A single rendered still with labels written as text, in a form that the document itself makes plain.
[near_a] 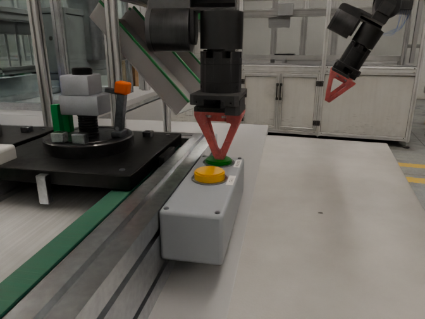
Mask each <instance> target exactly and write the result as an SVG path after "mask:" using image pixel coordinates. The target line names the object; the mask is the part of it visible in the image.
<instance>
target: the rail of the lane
mask: <svg viewBox="0 0 425 319"><path fill-rule="evenodd" d="M203 155H206V156H213V154H212V152H211V150H210V147H209V145H208V143H207V141H206V138H205V137H204V134H203V133H195V134H194V135H193V136H191V138H189V140H188V141H187V142H186V143H184V144H183V145H182V146H181V147H180V148H179V149H178V150H177V151H176V152H175V147H169V148H168V149H167V150H165V152H164V153H162V154H161V155H160V156H159V157H158V162H159V168H158V169H157V170H156V171H155V172H154V173H153V174H152V175H151V176H150V177H149V178H148V179H147V180H146V181H145V182H144V183H143V184H142V185H141V186H140V187H139V188H138V189H137V190H136V191H135V192H134V193H133V194H132V195H131V196H130V197H129V198H128V199H127V200H126V201H124V202H123V203H122V204H121V205H120V206H119V207H118V208H117V209H116V210H115V211H114V212H113V213H112V214H111V215H110V216H109V217H108V218H107V219H106V220H105V221H103V222H102V223H101V224H100V225H99V226H98V227H97V228H96V229H95V230H94V231H93V232H92V233H91V234H90V235H89V236H88V237H87V238H86V239H85V240H84V241H83V242H82V243H81V244H80V245H79V246H78V247H77V248H76V249H75V250H74V251H73V252H72V253H71V254H70V255H69V256H68V257H67V258H66V259H64V260H63V261H62V262H61V263H60V264H59V265H58V266H57V267H56V268H55V269H54V270H53V271H52V272H51V273H50V274H49V275H48V276H47V277H46V278H45V279H44V280H43V281H42V282H41V283H40V284H39V285H38V286H37V287H36V288H35V289H34V290H33V291H32V292H31V293H30V294H29V295H28V296H27V297H25V298H24V299H23V300H22V301H21V302H20V303H19V304H18V305H17V306H16V307H15V308H14V309H13V310H12V311H11V312H10V313H9V314H8V315H7V316H5V317H4V318H3V319H148V317H149V315H150V313H151V311H152V309H153V307H154V305H155V303H156V301H157V299H158V297H159V295H160V293H161V291H162V289H163V287H164V285H165V283H166V281H167V279H168V277H169V275H170V273H171V271H172V269H173V267H174V265H175V263H176V260H165V259H162V257H161V239H160V225H159V211H160V210H161V208H162V207H163V206H164V205H165V204H166V202H167V201H168V199H169V198H170V197H171V195H172V194H173V193H174V191H175V190H176V189H177V188H178V186H179V185H180V184H181V182H182V181H183V179H184V178H185V177H186V176H187V174H188V173H189V172H190V170H191V169H192V168H193V167H194V165H195V164H196V162H197V161H198V160H199V158H200V157H201V156H203Z"/></svg>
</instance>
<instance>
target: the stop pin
mask: <svg viewBox="0 0 425 319"><path fill-rule="evenodd" d="M35 178H36V182H37V190H38V195H39V202H40V204H50V203H52V202H53V201H54V200H53V195H52V187H51V178H50V174H48V173H40V174H38V175H36V176H35Z"/></svg>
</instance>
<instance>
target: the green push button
mask: <svg viewBox="0 0 425 319"><path fill-rule="evenodd" d="M206 163H207V164H209V165H214V166H224V165H229V164H231V163H232V159H231V158H230V157H228V156H226V157H225V159H224V160H221V159H214V156H209V157H207V158H206Z"/></svg>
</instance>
